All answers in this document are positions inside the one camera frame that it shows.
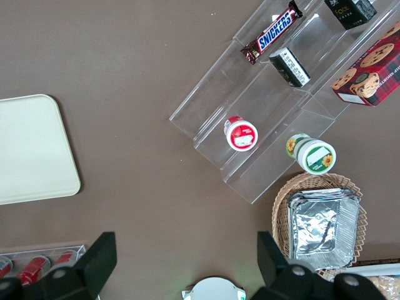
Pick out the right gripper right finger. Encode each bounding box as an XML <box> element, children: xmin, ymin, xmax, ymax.
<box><xmin>251</xmin><ymin>231</ymin><xmax>390</xmax><ymax>300</ymax></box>

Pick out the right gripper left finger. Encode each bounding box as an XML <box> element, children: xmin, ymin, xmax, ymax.
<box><xmin>0</xmin><ymin>231</ymin><xmax>118</xmax><ymax>300</ymax></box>

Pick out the aluminium foil tray stack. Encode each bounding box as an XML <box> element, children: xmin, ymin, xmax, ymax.
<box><xmin>286</xmin><ymin>187</ymin><xmax>361</xmax><ymax>270</ymax></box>

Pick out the light tan open-weave basket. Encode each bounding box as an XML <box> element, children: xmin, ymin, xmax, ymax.
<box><xmin>271</xmin><ymin>172</ymin><xmax>367</xmax><ymax>281</ymax></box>

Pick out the cream rectangular tray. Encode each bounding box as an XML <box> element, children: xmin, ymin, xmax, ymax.
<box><xmin>0</xmin><ymin>94</ymin><xmax>82</xmax><ymax>206</ymax></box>

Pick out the clear acrylic bottle rack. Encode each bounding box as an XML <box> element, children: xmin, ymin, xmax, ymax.
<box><xmin>0</xmin><ymin>244</ymin><xmax>88</xmax><ymax>300</ymax></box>

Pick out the red cola bottle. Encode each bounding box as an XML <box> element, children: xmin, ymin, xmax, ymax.
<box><xmin>17</xmin><ymin>255</ymin><xmax>51</xmax><ymax>286</ymax></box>

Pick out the white snack bin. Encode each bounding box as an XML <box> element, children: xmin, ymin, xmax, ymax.
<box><xmin>352</xmin><ymin>261</ymin><xmax>400</xmax><ymax>300</ymax></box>

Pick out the large clear cracker bag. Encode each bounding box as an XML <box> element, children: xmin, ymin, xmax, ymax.
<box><xmin>365</xmin><ymin>274</ymin><xmax>400</xmax><ymax>300</ymax></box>

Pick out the green sunflower yogurt cup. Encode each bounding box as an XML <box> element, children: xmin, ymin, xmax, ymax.
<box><xmin>286</xmin><ymin>132</ymin><xmax>337</xmax><ymax>175</ymax></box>

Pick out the red lidded yogurt cup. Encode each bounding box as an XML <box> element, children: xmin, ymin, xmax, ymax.
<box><xmin>223</xmin><ymin>115</ymin><xmax>259</xmax><ymax>153</ymax></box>

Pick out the clear acrylic stepped shelf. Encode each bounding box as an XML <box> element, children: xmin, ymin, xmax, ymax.
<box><xmin>169</xmin><ymin>0</ymin><xmax>400</xmax><ymax>205</ymax></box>

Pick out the small black carton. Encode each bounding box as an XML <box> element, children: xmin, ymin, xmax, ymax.
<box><xmin>324</xmin><ymin>0</ymin><xmax>378</xmax><ymax>31</ymax></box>
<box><xmin>269</xmin><ymin>47</ymin><xmax>311</xmax><ymax>88</ymax></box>

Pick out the red tartan cookie box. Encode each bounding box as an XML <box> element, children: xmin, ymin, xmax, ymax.
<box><xmin>330</xmin><ymin>23</ymin><xmax>400</xmax><ymax>108</ymax></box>

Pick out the Snickers chocolate bar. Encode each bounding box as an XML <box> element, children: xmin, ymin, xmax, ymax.
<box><xmin>240</xmin><ymin>0</ymin><xmax>304</xmax><ymax>65</ymax></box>

